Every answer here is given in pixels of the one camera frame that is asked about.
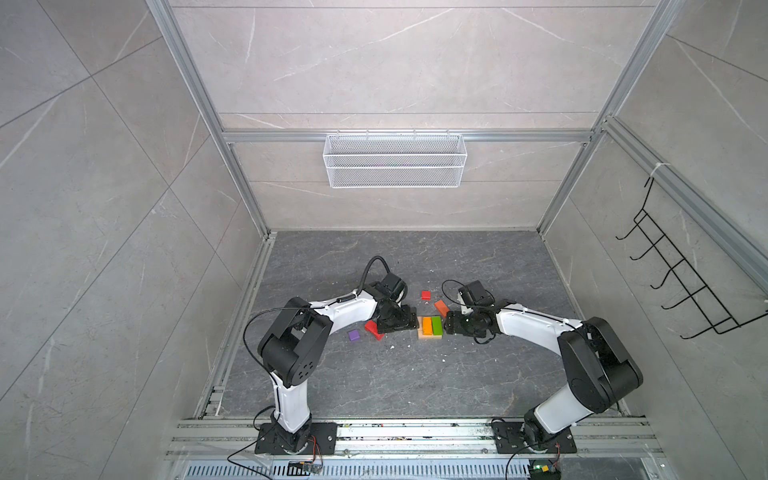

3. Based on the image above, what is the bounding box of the red rectangular wood block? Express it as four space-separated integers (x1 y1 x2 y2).
365 320 385 341

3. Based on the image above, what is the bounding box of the long natural wood block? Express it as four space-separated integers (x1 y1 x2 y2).
417 332 443 340

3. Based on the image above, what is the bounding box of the orange-yellow wood block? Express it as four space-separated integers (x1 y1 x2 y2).
421 317 433 336

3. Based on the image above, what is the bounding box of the orange-red wood block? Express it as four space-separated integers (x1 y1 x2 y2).
434 300 450 318

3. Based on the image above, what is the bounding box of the green wood block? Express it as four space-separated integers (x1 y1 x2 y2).
431 316 443 337

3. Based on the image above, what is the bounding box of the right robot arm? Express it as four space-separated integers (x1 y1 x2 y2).
444 303 643 451

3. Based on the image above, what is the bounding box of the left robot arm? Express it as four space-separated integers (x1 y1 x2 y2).
242 255 418 453

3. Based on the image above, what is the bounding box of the white zip tie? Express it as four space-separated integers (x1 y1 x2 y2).
649 162 671 178

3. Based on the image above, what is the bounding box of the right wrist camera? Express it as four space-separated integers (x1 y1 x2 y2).
458 280 495 308

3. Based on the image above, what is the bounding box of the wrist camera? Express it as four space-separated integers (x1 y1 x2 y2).
377 272 408 302
458 280 495 308

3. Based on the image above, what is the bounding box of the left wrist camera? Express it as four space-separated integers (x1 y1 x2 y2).
377 272 408 302

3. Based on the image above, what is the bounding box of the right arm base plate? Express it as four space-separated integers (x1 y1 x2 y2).
489 418 577 454

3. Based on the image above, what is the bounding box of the white wire mesh basket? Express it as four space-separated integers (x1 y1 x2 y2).
323 133 468 189

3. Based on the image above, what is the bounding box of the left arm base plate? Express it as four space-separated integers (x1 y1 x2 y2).
254 422 338 456

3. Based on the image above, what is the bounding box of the black wire hook rack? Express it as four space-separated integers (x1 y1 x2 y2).
615 178 767 340

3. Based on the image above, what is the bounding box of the aluminium front rail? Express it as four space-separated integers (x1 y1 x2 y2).
163 417 664 460

